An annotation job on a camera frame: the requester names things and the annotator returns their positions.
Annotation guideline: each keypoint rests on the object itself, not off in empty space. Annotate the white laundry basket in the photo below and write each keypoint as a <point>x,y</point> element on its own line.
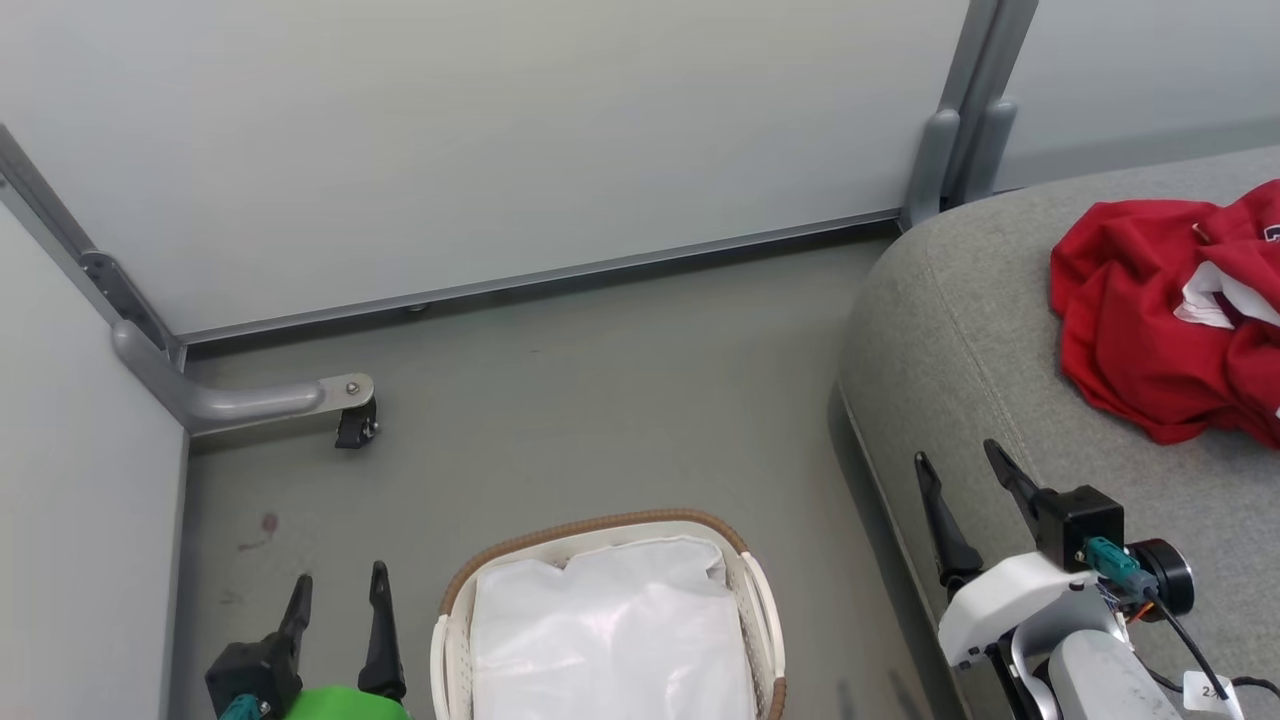
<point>600,525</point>

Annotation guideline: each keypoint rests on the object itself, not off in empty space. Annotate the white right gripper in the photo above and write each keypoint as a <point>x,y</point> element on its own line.
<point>1000,600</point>

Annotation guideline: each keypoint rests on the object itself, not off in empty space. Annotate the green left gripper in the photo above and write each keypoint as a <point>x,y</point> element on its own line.
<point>345,705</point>

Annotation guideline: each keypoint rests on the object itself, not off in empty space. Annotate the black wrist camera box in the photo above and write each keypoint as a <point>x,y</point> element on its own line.
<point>1075,515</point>
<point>250,670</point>

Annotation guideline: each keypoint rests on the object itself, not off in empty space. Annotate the grey metal partition bottom rail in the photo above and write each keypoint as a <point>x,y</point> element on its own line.
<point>600,268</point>

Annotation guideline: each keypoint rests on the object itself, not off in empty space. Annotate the grey metal partition foot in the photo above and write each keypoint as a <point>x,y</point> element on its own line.
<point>240,402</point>

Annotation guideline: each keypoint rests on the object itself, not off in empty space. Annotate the red shirt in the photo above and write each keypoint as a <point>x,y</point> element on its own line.
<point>1130,330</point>

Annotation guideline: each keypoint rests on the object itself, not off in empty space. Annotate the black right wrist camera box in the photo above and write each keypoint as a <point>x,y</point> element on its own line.
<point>1075,515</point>

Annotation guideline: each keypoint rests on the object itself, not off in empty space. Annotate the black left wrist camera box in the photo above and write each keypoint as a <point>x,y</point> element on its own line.
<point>250,670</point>

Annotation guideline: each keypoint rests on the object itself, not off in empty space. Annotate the grey fabric sofa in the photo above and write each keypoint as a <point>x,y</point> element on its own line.
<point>960,330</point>

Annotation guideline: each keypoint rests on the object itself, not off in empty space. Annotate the grey metal double partition post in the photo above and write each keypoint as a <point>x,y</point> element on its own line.
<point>985,60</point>

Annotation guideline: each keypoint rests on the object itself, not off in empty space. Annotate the white plastic basket liner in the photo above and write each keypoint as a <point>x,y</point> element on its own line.
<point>610,640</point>

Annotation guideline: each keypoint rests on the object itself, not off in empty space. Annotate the white paper label tag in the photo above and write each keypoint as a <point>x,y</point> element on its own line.
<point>1212,695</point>

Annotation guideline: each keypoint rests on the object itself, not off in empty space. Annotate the black caster wheel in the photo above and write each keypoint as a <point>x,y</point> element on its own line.
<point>355,428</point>

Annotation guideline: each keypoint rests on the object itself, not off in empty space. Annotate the grey metal partition corner post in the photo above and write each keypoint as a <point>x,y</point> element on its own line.
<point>110,285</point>

